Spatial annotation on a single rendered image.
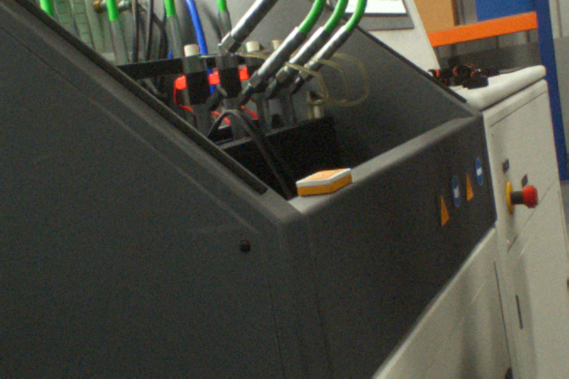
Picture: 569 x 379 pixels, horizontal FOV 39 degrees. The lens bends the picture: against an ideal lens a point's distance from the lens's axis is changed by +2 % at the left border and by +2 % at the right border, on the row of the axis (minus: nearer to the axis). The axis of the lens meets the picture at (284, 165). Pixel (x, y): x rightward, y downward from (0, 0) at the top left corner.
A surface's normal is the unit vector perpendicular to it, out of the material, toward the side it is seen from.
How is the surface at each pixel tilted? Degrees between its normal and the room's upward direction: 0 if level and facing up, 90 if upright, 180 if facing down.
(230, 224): 90
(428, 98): 90
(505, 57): 90
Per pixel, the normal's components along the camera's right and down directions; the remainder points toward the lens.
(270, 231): -0.42, 0.17
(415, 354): 0.89, -0.10
